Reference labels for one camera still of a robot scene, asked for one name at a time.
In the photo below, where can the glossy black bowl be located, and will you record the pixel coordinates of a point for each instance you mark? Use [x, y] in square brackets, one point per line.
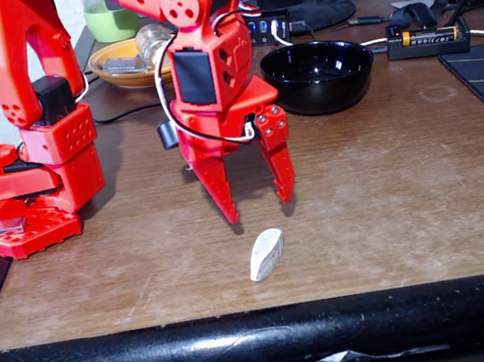
[321, 84]

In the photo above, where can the yellow plate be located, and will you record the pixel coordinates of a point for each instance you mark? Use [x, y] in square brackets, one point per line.
[123, 80]

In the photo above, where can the clear glass jar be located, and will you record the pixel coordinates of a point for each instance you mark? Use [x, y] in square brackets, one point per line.
[151, 40]

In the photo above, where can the black USB hub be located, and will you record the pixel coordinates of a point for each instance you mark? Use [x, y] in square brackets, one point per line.
[265, 28]

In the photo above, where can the bottle with green liquid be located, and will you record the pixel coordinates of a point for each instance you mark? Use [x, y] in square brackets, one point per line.
[111, 24]

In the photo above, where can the black battery charger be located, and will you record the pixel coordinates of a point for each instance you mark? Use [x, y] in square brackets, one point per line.
[429, 48]

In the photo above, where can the yellow and black battery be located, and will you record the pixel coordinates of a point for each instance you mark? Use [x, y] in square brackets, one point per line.
[429, 36]

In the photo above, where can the black table edge rail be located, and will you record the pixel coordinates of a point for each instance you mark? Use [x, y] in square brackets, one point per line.
[268, 339]

